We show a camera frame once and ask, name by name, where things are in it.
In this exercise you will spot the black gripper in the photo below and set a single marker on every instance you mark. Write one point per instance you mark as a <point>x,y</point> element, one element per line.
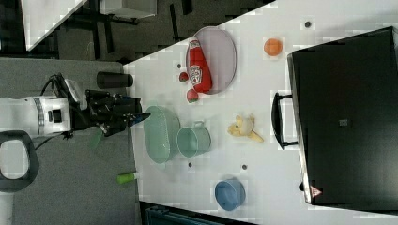
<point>111,113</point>

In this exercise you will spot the yellow plush peeled banana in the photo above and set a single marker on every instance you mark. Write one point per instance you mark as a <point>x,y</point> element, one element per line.
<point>243,127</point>

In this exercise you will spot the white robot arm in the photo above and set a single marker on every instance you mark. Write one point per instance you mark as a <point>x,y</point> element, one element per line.
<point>50,116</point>

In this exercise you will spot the green mug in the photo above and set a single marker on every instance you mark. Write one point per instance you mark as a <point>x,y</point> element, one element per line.
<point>193,141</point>

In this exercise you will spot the green perforated colander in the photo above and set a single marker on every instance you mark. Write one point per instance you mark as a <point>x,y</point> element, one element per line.
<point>161,128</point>

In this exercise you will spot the black cylinder upper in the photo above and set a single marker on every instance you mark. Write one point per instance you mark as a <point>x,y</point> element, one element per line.
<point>107,80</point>

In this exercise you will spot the small plush strawberry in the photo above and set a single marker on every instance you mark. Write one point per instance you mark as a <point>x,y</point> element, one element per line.
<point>183,77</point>

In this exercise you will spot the large plush strawberry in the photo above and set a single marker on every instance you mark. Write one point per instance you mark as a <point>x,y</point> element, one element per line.
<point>192,96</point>

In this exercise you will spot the green marker tube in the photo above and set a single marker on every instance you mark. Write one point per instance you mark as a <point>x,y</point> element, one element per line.
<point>127,177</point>

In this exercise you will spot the red plush ketchup bottle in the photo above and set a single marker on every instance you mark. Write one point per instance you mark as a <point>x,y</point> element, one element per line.
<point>199,73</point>

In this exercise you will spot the pink oval plate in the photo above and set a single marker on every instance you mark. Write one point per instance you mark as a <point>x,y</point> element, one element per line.
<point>220,53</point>

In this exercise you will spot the white side table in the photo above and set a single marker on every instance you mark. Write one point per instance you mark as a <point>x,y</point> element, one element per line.
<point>41,17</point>

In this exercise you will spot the blue bowl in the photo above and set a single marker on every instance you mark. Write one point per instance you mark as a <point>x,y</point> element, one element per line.
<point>230,194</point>

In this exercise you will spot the orange plush ball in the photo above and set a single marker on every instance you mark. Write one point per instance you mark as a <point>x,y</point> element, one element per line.
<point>273,47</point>

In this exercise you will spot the black toaster oven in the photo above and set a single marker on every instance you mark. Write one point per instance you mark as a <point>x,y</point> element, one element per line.
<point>344,96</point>

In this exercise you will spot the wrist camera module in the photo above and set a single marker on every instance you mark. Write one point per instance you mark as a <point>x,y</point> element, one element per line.
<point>77,93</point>

